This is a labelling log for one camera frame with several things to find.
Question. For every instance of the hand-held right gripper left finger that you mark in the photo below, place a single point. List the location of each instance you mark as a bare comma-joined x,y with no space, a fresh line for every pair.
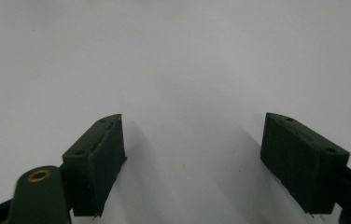
94,168

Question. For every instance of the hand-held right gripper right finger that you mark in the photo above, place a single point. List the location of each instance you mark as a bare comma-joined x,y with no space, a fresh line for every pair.
301,168

